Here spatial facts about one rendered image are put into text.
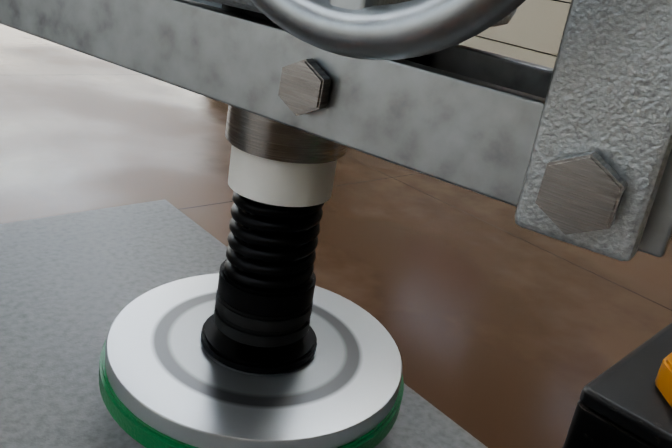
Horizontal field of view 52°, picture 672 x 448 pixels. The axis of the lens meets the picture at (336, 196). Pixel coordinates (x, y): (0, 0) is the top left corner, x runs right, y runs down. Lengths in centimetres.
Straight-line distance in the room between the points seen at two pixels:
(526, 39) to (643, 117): 701
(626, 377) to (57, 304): 67
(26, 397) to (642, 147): 44
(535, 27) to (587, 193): 697
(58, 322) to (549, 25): 673
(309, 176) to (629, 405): 58
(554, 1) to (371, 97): 683
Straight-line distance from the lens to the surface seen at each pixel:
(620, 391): 93
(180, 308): 55
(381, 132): 35
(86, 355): 60
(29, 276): 71
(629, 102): 28
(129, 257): 75
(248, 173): 43
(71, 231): 80
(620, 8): 28
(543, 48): 718
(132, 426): 47
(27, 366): 59
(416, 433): 56
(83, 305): 66
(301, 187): 43
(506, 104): 32
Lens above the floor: 119
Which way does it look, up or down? 20 degrees down
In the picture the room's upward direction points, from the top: 10 degrees clockwise
